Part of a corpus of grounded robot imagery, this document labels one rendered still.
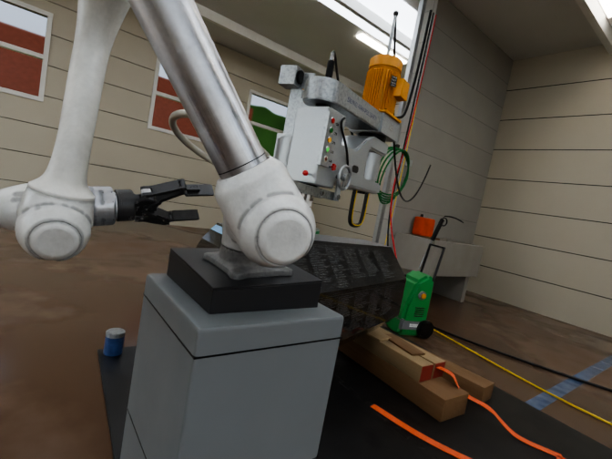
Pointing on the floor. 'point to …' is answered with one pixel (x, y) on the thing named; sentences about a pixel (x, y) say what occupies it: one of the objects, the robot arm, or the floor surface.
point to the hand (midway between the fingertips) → (200, 203)
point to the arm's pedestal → (228, 380)
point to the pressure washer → (416, 302)
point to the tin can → (114, 341)
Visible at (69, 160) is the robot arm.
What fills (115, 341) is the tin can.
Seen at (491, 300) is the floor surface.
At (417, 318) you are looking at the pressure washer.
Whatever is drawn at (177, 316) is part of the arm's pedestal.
